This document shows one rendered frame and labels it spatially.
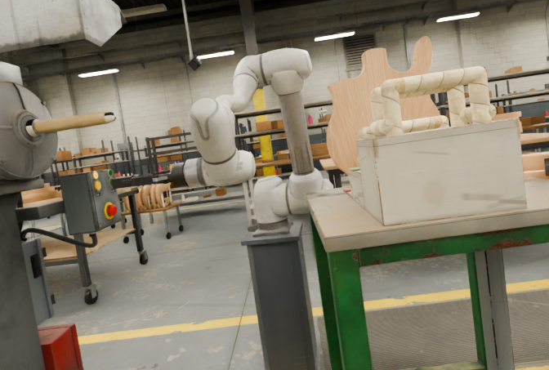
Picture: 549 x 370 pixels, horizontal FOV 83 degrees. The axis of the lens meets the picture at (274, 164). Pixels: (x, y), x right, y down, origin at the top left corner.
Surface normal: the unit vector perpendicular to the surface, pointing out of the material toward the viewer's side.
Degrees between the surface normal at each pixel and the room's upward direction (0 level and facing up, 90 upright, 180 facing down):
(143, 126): 90
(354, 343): 90
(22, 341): 90
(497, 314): 90
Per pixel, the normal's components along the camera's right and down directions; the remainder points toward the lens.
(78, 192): -0.03, 0.06
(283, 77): -0.14, 0.44
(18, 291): 0.99, -0.14
